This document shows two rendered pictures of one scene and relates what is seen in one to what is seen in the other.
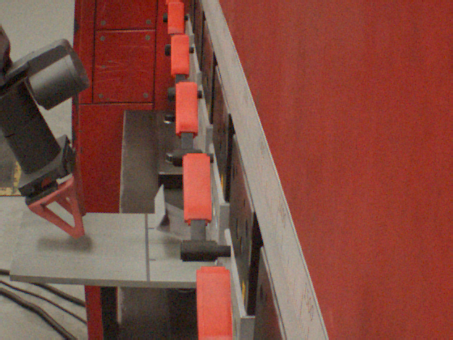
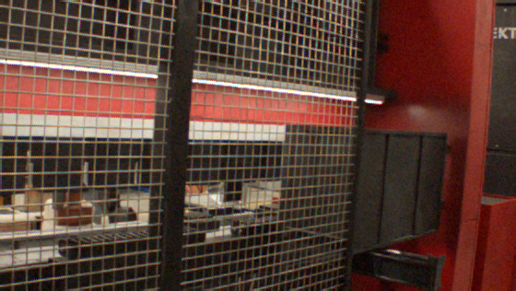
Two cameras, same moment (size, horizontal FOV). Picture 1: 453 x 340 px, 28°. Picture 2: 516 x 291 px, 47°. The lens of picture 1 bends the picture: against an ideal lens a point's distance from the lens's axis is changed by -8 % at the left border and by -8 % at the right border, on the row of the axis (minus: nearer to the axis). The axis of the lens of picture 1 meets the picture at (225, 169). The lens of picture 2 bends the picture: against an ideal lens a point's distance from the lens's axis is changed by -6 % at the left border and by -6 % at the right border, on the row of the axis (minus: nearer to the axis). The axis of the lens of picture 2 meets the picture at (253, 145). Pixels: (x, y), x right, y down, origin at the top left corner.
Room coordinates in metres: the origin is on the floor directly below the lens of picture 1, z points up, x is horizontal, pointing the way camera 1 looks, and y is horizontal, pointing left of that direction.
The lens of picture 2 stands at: (-0.52, -1.81, 1.37)
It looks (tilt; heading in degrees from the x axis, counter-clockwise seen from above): 3 degrees down; 47
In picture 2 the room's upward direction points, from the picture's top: 4 degrees clockwise
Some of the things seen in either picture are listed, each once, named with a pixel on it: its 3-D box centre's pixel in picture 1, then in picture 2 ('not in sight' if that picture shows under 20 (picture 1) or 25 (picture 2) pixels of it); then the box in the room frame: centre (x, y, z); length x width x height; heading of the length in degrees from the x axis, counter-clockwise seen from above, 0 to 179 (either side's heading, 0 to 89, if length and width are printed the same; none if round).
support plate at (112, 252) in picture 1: (115, 248); (203, 202); (1.04, 0.13, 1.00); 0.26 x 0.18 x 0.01; 96
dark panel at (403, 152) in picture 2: not in sight; (378, 189); (1.34, -0.50, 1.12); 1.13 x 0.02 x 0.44; 6
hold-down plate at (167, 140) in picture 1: (171, 147); not in sight; (1.65, 0.10, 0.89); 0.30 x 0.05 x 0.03; 6
